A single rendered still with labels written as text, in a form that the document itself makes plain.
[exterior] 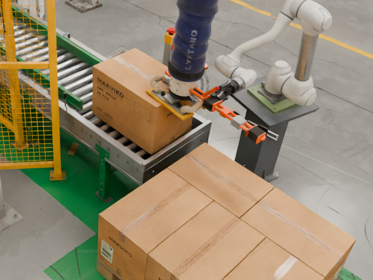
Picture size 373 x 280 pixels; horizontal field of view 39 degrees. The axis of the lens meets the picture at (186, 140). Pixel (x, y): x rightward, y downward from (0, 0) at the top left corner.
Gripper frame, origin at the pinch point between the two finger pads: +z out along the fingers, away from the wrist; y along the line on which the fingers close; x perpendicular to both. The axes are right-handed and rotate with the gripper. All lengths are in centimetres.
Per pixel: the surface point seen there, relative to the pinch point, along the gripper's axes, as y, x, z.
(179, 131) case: 46, 27, -6
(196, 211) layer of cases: 53, -26, 37
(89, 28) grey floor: 107, 258, -128
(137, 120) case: 32, 42, 21
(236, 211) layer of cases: 53, -43, 19
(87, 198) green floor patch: 107, 65, 43
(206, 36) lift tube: -38.5, 11.1, 3.3
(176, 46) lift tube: -28.0, 25.1, 11.6
